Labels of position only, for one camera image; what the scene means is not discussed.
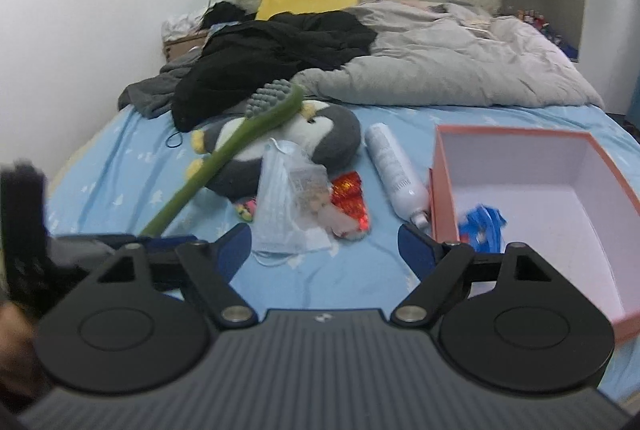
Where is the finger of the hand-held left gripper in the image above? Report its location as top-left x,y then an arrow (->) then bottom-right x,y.
102,234 -> 200,255

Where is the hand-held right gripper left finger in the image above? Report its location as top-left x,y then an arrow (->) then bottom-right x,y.
97,224 -> 259,330

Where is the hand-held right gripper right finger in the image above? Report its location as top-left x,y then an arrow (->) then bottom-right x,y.
390,224 -> 553,330

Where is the green long-handled brush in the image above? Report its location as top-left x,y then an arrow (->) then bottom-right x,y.
139,78 -> 306,238

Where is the small colourful toy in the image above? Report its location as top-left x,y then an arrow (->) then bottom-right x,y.
235,197 -> 258,223

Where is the clear bag of face masks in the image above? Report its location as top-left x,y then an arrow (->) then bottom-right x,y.
251,137 -> 335,267

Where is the blue ribbon item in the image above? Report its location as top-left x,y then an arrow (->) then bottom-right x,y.
457,204 -> 508,245

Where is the red foil packet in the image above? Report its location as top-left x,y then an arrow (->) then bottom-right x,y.
330,171 -> 372,241

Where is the light blue bed sheet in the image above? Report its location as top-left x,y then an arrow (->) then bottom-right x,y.
44,102 -> 640,403

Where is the white spray bottle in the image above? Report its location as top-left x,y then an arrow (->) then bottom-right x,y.
364,122 -> 432,229

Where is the grey penguin plush toy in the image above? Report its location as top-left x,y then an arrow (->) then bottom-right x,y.
184,100 -> 363,201

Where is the dark grey garment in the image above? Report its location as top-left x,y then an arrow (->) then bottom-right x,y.
117,60 -> 201,119

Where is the light grey duvet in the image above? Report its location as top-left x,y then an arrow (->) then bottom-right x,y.
292,0 -> 606,108

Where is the wooden nightstand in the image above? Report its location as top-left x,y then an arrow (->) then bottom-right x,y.
162,32 -> 208,63

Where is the black clothing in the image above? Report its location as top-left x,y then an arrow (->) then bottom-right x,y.
171,10 -> 378,133

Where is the crumpled white cloth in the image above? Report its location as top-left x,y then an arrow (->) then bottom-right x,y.
162,12 -> 211,41

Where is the black hat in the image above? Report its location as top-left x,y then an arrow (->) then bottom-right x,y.
202,1 -> 256,30

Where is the yellow pillow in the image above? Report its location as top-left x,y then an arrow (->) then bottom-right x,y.
255,0 -> 362,21

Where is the row of small bottles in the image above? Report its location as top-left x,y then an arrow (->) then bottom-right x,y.
515,8 -> 571,55

